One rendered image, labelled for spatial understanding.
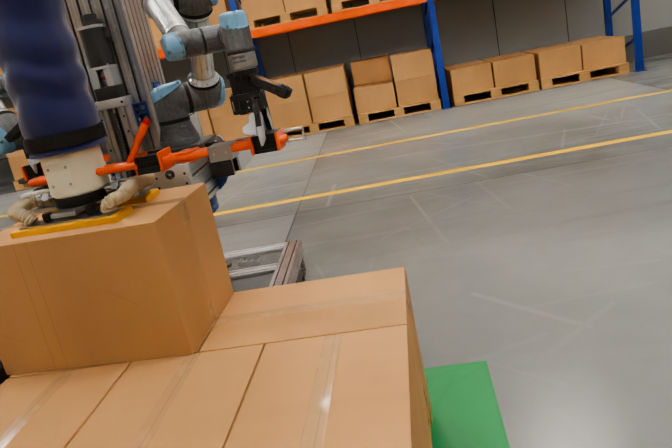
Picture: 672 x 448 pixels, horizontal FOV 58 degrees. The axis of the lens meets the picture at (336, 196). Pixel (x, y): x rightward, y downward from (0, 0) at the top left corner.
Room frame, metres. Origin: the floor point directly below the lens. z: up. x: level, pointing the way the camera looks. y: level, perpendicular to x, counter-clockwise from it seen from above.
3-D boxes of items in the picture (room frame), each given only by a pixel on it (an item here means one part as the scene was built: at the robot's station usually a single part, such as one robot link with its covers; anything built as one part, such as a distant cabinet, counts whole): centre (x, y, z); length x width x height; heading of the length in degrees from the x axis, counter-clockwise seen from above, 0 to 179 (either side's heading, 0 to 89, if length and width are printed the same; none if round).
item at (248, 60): (1.69, 0.17, 1.30); 0.08 x 0.08 x 0.05
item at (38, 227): (1.71, 0.76, 0.97); 0.34 x 0.10 x 0.05; 79
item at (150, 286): (1.80, 0.74, 0.74); 0.60 x 0.40 x 0.40; 79
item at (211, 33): (1.79, 0.22, 1.37); 0.11 x 0.11 x 0.08; 20
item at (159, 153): (1.76, 0.50, 1.07); 0.10 x 0.08 x 0.06; 169
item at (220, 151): (1.72, 0.29, 1.07); 0.07 x 0.07 x 0.04; 79
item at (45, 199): (1.80, 0.75, 1.01); 0.34 x 0.25 x 0.06; 79
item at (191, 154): (1.88, 0.53, 1.07); 0.93 x 0.30 x 0.04; 79
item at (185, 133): (2.30, 0.54, 1.09); 0.15 x 0.15 x 0.10
